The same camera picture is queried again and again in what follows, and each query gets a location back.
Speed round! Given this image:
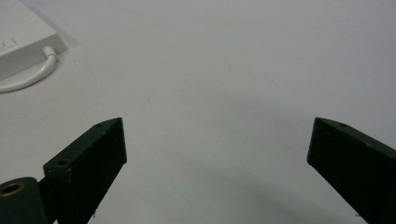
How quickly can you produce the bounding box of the white power cable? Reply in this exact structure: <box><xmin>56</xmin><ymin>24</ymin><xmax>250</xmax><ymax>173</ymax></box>
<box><xmin>0</xmin><ymin>46</ymin><xmax>59</xmax><ymax>94</ymax></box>

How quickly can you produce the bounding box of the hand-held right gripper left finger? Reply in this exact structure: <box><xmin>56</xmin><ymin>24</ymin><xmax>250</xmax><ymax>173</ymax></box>
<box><xmin>43</xmin><ymin>117</ymin><xmax>128</xmax><ymax>224</ymax></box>

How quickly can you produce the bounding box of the white power strip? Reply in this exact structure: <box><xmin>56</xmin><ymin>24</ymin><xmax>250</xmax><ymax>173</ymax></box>
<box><xmin>0</xmin><ymin>0</ymin><xmax>69</xmax><ymax>81</ymax></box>

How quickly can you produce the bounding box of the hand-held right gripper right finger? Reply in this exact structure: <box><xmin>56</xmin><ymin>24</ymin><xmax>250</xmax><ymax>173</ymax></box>
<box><xmin>306</xmin><ymin>117</ymin><xmax>396</xmax><ymax>224</ymax></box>

